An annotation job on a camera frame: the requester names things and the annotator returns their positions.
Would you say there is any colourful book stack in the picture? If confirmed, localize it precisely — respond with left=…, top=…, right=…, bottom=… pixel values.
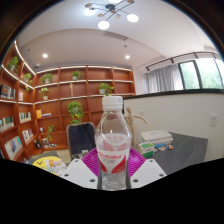
left=29, top=150, right=68, bottom=176

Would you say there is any clear plastic water bottle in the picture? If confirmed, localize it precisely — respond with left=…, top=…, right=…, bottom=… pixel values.
left=94, top=95, right=132, bottom=192

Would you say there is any white flat box stack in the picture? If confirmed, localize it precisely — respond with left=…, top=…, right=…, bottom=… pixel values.
left=140, top=129, right=174, bottom=145

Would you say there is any branched ceiling lamp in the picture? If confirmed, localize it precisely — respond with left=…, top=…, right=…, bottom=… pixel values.
left=83, top=0, right=140, bottom=30

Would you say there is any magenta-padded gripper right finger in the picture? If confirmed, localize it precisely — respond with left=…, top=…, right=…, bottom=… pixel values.
left=126, top=147, right=167, bottom=190

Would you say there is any small green-white box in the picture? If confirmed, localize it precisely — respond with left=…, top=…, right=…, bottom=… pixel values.
left=137, top=142, right=155, bottom=158

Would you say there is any grey window curtain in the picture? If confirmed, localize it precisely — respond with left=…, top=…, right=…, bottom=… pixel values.
left=145, top=63, right=184, bottom=94

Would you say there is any white wall socket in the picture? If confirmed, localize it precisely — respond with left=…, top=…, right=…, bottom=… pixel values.
left=209, top=114, right=218, bottom=127

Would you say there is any wooden artist mannequin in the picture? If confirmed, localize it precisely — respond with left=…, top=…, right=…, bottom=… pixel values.
left=124, top=106, right=148, bottom=149

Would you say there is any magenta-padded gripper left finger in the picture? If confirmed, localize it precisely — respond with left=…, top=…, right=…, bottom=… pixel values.
left=60, top=148, right=101, bottom=190

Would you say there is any wooden wall shelf unit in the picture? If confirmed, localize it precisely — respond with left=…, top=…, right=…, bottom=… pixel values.
left=0, top=39, right=137, bottom=161

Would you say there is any black office chair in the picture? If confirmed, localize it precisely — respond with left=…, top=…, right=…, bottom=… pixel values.
left=65, top=121, right=97, bottom=159

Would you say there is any window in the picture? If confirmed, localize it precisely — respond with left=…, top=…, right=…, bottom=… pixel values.
left=179, top=58, right=224, bottom=91

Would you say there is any ceiling air vent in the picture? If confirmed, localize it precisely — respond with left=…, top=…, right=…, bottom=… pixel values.
left=102, top=30, right=129, bottom=41

